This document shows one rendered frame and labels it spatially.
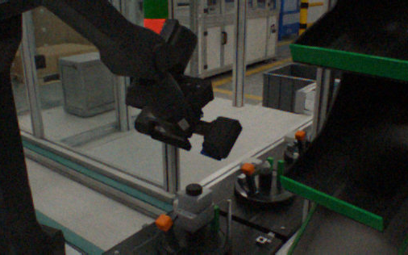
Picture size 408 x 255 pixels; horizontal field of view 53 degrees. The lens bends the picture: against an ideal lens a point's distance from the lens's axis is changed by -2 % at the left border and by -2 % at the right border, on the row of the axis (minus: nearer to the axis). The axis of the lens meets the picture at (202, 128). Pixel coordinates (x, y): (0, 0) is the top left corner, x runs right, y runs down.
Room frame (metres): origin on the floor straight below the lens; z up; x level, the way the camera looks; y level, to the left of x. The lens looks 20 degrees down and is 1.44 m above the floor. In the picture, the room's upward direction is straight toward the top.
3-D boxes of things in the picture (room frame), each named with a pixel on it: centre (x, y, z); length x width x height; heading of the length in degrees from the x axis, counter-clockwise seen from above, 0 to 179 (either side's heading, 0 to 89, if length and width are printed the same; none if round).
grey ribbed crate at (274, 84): (2.63, -0.76, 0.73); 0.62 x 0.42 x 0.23; 52
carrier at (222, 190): (0.84, -0.14, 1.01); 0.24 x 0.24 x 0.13; 52
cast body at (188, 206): (0.64, 0.01, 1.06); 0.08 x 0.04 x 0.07; 142
